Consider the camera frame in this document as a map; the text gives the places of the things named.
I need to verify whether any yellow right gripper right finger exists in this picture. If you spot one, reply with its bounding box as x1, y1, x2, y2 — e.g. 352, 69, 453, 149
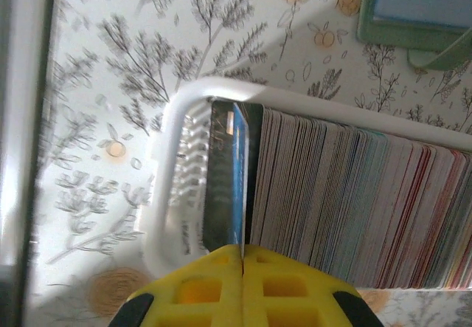
242, 245, 387, 327

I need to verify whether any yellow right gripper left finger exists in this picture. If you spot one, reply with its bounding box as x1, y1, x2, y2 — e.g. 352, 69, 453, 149
109, 245, 245, 327

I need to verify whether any bright blue credit card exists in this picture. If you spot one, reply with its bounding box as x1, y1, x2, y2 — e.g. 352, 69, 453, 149
227, 103, 253, 260

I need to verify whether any white plastic card tray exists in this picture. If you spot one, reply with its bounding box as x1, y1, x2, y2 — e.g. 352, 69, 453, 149
141, 75, 472, 293

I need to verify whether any floral patterned table cloth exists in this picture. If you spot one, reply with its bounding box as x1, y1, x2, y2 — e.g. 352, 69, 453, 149
36, 0, 472, 327

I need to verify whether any aluminium extrusion rail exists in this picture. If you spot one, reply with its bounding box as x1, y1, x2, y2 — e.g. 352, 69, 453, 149
0, 0, 57, 327

